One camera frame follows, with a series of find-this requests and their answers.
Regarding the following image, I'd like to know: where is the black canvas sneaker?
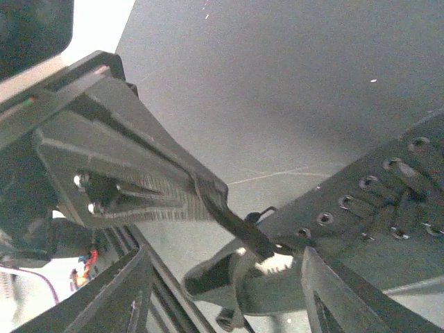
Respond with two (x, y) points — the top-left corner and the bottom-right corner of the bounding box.
(182, 113), (443, 316)

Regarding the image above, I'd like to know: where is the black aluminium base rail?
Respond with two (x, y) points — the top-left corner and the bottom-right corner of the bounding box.
(99, 225), (215, 332)

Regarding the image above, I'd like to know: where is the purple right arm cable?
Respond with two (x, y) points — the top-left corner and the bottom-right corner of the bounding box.
(0, 265), (62, 306)

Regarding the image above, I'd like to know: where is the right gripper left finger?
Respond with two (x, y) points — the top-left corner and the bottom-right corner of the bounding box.
(15, 246), (153, 332)

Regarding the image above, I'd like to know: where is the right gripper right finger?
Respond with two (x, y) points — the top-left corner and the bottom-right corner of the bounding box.
(301, 247), (441, 332)

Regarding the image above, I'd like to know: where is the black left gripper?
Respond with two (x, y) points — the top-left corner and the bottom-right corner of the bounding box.
(1, 51), (228, 267)

